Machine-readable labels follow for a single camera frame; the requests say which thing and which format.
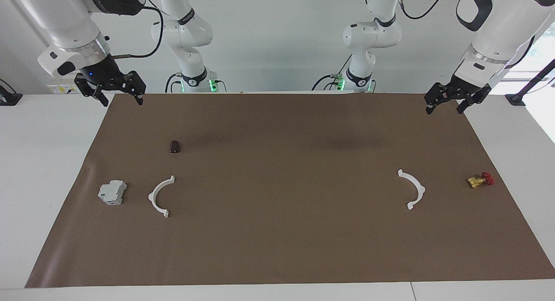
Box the brown paper table mat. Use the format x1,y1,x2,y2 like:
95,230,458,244
25,93,555,288

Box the black camera stand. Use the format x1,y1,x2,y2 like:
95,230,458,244
505,58,555,107

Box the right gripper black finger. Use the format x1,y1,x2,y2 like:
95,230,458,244
117,70,146,105
75,73,109,107

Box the black base power cable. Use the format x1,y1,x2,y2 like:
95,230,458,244
311,54,351,92
165,72,185,93

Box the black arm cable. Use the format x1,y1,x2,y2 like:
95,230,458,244
106,0,165,61
395,0,536,69

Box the white wall socket strip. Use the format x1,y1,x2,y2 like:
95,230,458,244
47,83,81,95

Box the black table clamp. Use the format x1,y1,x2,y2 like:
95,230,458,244
0,79,23,106

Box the grey circuit breaker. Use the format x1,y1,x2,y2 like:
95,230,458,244
98,180,127,206

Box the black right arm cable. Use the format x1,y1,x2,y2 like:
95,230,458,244
106,0,165,61

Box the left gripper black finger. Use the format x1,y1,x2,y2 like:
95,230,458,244
424,82,454,115
457,86,492,114

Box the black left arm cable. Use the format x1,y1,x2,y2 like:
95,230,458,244
395,0,536,69

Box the brass valve red handle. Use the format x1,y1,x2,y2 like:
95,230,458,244
467,172,495,189

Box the white half-ring pipe clamp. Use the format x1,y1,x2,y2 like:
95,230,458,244
398,169,426,211
148,175,176,218

